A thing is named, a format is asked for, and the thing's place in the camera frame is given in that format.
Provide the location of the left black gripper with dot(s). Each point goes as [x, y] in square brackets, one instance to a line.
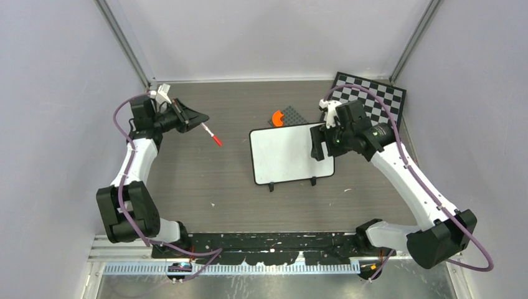
[185, 115]

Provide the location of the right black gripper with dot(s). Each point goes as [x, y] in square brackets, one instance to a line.
[319, 134]

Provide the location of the red whiteboard marker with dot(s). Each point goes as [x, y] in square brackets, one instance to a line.
[212, 135]

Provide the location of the white whiteboard with black frame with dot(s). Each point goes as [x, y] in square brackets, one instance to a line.
[283, 154]

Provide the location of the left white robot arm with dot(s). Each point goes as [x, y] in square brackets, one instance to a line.
[126, 207]

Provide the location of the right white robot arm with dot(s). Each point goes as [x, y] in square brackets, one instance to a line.
[441, 229]

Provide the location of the grey lego baseplate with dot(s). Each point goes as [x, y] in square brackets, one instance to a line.
[291, 117]

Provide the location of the orange curved lego piece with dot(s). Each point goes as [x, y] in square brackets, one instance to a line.
[277, 119]

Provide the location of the black white checkerboard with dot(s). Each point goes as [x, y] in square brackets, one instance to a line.
[393, 97]

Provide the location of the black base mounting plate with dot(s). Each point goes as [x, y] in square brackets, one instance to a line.
[269, 248]

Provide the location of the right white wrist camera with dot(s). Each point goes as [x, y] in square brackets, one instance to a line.
[329, 107]

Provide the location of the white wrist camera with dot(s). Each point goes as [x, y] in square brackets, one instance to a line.
[329, 107]
[161, 94]

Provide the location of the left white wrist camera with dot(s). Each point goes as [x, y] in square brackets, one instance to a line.
[161, 94]

